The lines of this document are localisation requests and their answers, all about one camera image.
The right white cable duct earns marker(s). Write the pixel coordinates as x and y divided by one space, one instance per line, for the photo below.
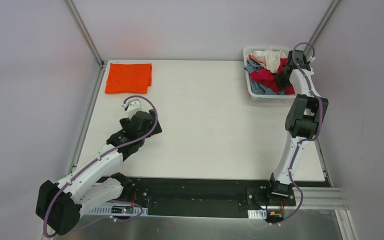
257 214

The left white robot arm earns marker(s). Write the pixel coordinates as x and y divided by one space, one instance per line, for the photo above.
61 204

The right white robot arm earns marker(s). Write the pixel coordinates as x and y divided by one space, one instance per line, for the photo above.
303 123

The folded orange t shirt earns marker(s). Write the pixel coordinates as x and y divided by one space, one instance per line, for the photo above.
129 78

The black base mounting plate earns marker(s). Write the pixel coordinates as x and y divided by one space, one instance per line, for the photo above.
208 198

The grey blue t shirt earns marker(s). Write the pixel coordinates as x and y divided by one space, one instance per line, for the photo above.
262 80

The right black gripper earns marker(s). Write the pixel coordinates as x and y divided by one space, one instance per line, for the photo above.
285 76

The aluminium frame rail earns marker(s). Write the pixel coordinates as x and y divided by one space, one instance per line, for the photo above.
92 86
332 7

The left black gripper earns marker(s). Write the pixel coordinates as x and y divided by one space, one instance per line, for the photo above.
153 125

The white cable duct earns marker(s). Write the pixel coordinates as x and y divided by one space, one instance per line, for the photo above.
119 210
257 214

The left white cable duct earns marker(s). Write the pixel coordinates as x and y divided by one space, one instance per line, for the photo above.
119 210

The light pink t shirt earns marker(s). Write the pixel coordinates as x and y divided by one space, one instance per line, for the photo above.
257 59

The left aluminium frame rail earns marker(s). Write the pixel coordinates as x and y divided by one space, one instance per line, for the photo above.
92 86

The cream white t shirt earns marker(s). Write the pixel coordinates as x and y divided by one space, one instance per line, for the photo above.
272 58

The right aluminium frame rail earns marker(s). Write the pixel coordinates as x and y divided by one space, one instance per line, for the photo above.
332 7

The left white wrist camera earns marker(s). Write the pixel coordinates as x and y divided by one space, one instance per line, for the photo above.
132 107

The crimson red t shirt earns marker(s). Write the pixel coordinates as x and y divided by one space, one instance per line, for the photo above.
289 90

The white plastic laundry basket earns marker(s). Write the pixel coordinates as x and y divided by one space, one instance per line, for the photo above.
259 98

